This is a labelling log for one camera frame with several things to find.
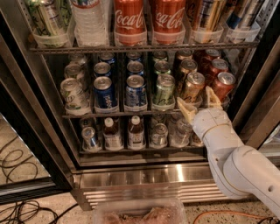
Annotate coca-cola can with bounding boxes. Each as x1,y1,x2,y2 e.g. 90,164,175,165
114,0,144,46
151,0,186,45

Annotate water bottle bottom shelf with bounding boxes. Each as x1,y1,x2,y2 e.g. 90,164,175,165
172,117,193,147

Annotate orange can front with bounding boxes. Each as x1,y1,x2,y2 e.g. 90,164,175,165
180,72,205,103

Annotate orange can bottom shelf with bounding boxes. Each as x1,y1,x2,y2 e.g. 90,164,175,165
192,133,204,147

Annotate left juice bottle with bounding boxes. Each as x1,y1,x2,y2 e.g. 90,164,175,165
103,117,123,151

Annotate black cables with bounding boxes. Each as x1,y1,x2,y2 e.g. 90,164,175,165
0,135,78,224

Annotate red can second row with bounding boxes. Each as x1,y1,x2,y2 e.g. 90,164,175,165
205,59,228,86

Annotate red can front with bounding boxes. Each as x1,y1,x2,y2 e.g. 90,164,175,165
212,72,235,102

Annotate clear water bottle top shelf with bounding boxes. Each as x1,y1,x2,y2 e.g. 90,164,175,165
71,0,108,47

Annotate juice bottle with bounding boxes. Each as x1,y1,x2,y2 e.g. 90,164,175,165
128,115,144,151
103,117,123,151

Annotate right juice bottle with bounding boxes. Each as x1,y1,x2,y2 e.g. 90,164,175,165
128,115,144,151

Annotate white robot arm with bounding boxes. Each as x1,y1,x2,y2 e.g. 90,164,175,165
177,87,280,218

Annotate orange cable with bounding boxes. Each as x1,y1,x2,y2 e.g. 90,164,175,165
192,210,280,224

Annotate gold striped can top shelf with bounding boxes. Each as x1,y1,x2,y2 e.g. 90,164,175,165
186,0,227,42

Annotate left coca-cola can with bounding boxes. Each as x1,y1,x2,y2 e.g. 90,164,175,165
114,0,144,46

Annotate right coca-cola can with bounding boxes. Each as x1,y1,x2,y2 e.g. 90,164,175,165
151,0,186,45

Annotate blue gold can top shelf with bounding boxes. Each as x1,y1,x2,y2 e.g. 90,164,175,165
227,0,265,43

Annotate green white can top shelf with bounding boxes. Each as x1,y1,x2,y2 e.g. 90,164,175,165
24,0,67,48

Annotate silver blue can bottom shelf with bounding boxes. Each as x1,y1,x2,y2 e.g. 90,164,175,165
81,127,100,151

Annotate clear plastic bin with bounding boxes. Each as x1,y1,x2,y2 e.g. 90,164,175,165
94,198,186,224

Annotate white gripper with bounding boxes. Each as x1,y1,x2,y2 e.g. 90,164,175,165
177,86,232,144

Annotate white green can front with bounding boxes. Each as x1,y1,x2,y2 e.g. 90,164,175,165
60,78,89,110

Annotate orange can second row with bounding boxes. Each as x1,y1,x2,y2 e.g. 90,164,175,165
177,59,198,89

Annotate blue white can front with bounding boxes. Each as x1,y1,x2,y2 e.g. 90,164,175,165
126,74,146,107

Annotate blue pepsi can front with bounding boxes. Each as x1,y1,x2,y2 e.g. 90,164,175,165
94,76,117,109

